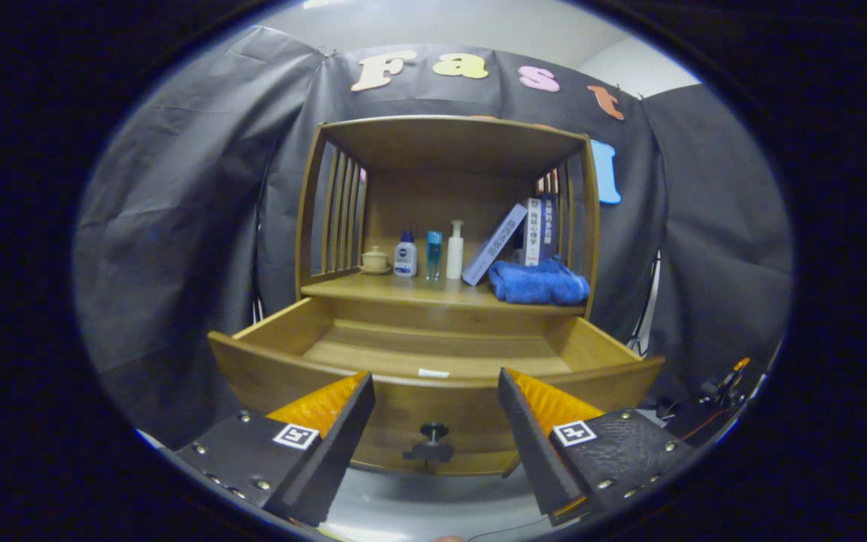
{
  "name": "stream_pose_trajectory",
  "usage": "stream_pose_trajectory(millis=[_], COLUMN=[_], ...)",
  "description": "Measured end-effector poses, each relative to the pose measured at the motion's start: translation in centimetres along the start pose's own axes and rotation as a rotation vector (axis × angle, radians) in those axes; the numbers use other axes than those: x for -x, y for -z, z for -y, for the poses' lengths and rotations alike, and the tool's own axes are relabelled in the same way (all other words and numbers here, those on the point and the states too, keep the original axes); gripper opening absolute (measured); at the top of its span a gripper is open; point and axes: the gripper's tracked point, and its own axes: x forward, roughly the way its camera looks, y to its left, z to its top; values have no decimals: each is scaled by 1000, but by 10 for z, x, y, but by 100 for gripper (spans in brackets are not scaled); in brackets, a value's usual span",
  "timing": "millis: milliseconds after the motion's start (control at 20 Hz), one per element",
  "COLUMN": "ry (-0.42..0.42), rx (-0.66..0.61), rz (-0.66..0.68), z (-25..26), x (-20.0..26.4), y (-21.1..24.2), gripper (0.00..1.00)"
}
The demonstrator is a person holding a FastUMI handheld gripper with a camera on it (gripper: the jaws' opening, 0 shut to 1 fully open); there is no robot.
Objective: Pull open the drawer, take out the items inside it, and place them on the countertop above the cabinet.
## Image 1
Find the grey leaning book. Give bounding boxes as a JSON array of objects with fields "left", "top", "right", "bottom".
[{"left": 461, "top": 202, "right": 528, "bottom": 287}]

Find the black drawer knob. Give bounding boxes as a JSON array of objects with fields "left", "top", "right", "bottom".
[{"left": 402, "top": 422, "right": 455, "bottom": 464}]

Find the beige lidded teacup with saucer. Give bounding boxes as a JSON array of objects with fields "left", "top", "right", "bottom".
[{"left": 359, "top": 245, "right": 391, "bottom": 275}]

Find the white pump bottle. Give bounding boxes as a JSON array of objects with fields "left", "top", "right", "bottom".
[{"left": 446, "top": 220, "right": 465, "bottom": 281}]

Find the white spine book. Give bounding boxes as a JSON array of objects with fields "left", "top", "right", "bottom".
[{"left": 524, "top": 197, "right": 543, "bottom": 266}]

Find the wooden countertop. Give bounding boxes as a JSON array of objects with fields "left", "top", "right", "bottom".
[{"left": 301, "top": 271, "right": 586, "bottom": 317}]

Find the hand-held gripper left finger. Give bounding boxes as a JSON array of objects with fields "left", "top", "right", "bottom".
[{"left": 159, "top": 370, "right": 376, "bottom": 528}]

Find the white lotion bottle blue cap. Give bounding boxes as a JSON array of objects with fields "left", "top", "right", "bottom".
[{"left": 394, "top": 230, "right": 418, "bottom": 279}]

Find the wooden drawer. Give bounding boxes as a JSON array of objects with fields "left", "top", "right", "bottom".
[{"left": 208, "top": 295, "right": 665, "bottom": 477}]

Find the wooden cabinet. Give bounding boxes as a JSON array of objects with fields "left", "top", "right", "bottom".
[{"left": 294, "top": 114, "right": 601, "bottom": 321}]

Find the dark blue book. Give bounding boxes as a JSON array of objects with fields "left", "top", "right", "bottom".
[{"left": 540, "top": 196, "right": 558, "bottom": 262}]

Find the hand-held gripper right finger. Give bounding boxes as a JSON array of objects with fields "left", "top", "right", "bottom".
[{"left": 497, "top": 367, "right": 694, "bottom": 525}]

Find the black device with orange part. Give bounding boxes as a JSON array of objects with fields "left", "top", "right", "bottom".
[{"left": 659, "top": 356, "right": 754, "bottom": 441}]

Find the blue towel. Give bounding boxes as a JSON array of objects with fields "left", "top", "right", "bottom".
[{"left": 488, "top": 256, "right": 591, "bottom": 306}]

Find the black backdrop cloth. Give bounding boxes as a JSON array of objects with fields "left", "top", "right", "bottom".
[{"left": 72, "top": 26, "right": 796, "bottom": 449}]

